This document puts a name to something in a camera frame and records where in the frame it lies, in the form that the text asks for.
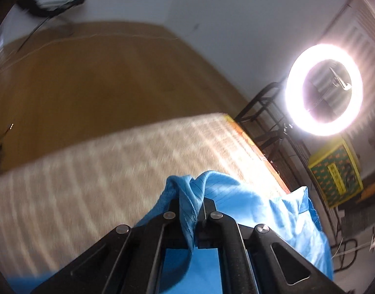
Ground black folded stand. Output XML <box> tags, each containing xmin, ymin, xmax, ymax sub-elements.
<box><xmin>15</xmin><ymin>0</ymin><xmax>88</xmax><ymax>17</ymax></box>

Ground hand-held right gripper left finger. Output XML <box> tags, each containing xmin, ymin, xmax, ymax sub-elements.
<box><xmin>31</xmin><ymin>198</ymin><xmax>188</xmax><ymax>294</ymax></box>

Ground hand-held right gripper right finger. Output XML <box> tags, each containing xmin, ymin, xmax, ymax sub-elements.
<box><xmin>195</xmin><ymin>198</ymin><xmax>353</xmax><ymax>294</ymax></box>

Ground black metal rack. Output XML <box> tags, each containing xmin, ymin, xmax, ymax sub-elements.
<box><xmin>235</xmin><ymin>82</ymin><xmax>329</xmax><ymax>209</ymax></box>

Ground beige plaid blanket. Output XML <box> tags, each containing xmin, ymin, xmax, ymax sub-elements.
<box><xmin>0</xmin><ymin>113</ymin><xmax>290</xmax><ymax>282</ymax></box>

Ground yellow green patterned box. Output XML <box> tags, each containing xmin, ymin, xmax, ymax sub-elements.
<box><xmin>308</xmin><ymin>138</ymin><xmax>364</xmax><ymax>209</ymax></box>

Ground blue striped work coat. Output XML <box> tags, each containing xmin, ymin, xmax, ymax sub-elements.
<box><xmin>10</xmin><ymin>170</ymin><xmax>334</xmax><ymax>294</ymax></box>

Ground ring light on stand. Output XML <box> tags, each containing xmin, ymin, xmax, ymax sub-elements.
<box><xmin>285</xmin><ymin>43</ymin><xmax>364</xmax><ymax>137</ymax></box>

